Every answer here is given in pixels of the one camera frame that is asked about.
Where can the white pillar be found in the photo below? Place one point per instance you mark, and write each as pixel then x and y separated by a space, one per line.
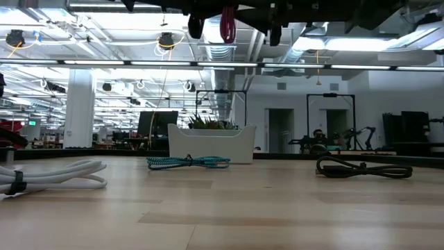
pixel 79 107

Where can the small green succulent plant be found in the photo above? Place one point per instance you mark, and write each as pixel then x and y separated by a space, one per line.
pixel 208 123

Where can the person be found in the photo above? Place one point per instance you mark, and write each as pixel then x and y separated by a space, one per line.
pixel 317 133

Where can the small grey cylinder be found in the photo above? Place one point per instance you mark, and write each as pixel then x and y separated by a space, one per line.
pixel 9 153

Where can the black computer monitor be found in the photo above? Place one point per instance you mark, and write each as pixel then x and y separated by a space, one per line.
pixel 157 123

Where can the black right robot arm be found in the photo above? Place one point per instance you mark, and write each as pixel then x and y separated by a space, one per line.
pixel 374 14

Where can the white plastic bin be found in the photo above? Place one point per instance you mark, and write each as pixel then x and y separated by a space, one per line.
pixel 208 146

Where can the red background object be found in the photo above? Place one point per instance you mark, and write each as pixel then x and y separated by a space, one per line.
pixel 8 125

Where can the black background robot arm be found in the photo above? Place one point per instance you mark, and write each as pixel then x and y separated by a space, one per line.
pixel 301 141
pixel 360 133

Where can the black cabinet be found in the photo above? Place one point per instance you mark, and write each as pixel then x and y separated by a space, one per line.
pixel 412 126

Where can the long linear ceiling light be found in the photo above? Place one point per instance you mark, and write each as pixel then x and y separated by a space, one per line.
pixel 222 64

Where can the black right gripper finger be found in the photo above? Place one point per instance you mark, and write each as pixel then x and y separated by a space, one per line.
pixel 275 34
pixel 196 27

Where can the black rig frame stand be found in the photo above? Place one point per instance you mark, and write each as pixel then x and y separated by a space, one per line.
pixel 329 94

